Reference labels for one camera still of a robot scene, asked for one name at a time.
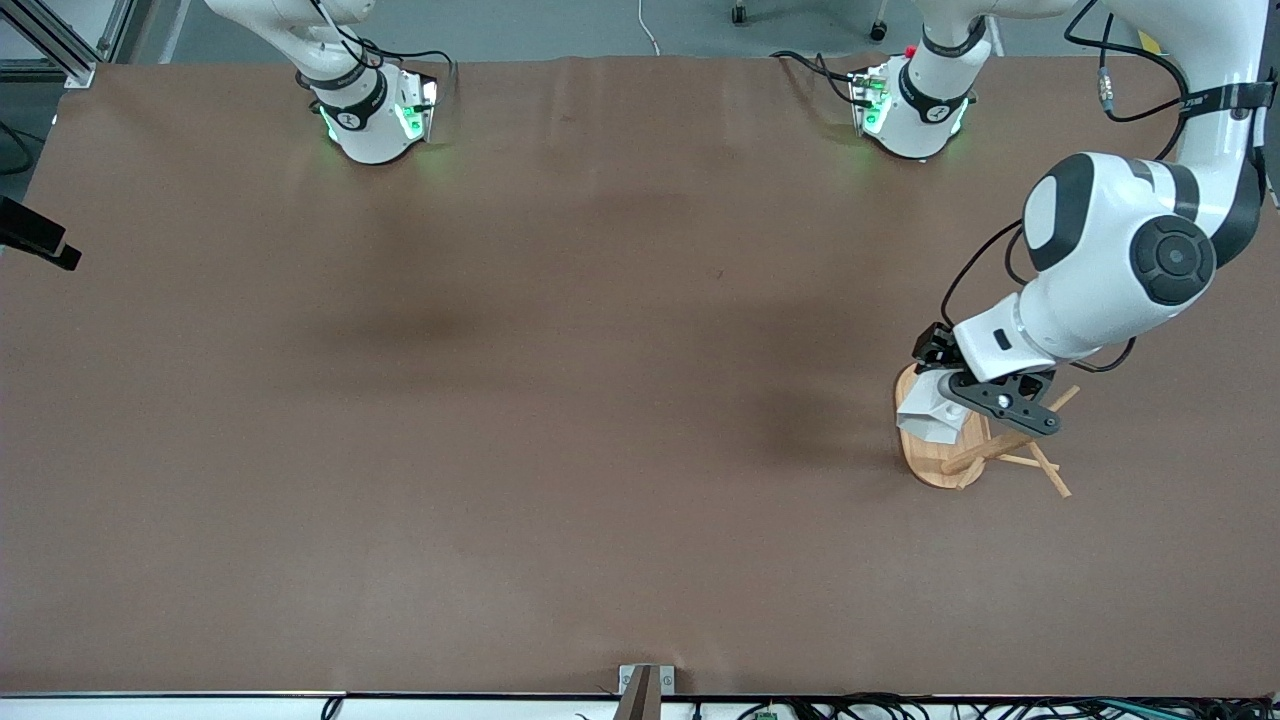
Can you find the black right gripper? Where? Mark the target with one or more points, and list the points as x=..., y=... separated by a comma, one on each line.
x=26, y=225

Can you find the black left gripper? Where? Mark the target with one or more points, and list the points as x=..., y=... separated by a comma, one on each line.
x=934, y=349

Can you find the white faceted cup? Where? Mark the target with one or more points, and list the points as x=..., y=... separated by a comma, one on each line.
x=930, y=420

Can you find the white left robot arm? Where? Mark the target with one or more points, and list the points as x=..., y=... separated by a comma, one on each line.
x=1100, y=260

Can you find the wooden cup rack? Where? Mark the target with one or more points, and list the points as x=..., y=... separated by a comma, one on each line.
x=935, y=465

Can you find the brown table cover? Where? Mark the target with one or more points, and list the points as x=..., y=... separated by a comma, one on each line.
x=600, y=500

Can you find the aluminium frame profile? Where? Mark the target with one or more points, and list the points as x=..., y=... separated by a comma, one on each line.
x=60, y=55

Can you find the metal table edge bracket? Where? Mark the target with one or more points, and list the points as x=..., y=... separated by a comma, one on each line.
x=650, y=680

